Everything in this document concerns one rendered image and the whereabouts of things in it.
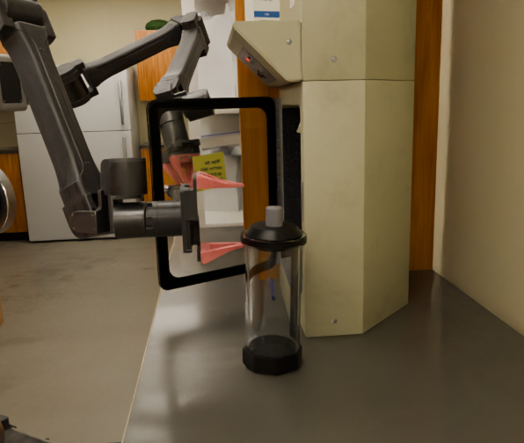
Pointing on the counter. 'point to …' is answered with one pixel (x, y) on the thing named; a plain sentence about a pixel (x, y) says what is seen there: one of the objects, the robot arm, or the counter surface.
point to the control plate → (255, 66)
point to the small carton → (262, 10)
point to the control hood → (271, 47)
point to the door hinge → (279, 151)
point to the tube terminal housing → (354, 159)
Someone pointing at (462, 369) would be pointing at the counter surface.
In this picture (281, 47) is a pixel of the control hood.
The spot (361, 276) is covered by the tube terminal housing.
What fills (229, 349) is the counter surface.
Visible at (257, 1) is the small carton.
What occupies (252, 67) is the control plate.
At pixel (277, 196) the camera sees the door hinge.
